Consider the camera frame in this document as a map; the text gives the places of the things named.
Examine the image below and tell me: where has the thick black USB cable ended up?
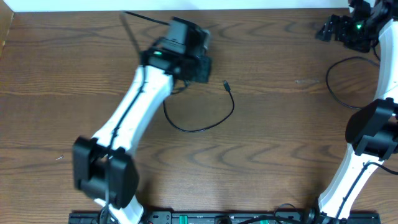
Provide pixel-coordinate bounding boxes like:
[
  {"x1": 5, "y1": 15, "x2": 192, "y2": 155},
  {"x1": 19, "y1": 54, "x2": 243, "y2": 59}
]
[{"x1": 162, "y1": 79, "x2": 236, "y2": 133}]

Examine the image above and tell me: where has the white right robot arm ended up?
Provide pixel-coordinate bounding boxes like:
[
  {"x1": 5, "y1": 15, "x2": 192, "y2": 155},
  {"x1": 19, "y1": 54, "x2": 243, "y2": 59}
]
[{"x1": 303, "y1": 0, "x2": 397, "y2": 223}]

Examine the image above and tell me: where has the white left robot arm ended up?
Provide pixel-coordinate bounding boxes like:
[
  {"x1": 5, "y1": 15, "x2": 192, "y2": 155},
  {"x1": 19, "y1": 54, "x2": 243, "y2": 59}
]
[{"x1": 72, "y1": 47, "x2": 212, "y2": 223}]

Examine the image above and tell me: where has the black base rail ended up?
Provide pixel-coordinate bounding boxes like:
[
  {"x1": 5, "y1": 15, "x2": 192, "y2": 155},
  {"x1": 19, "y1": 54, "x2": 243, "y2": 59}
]
[{"x1": 68, "y1": 211, "x2": 381, "y2": 224}]

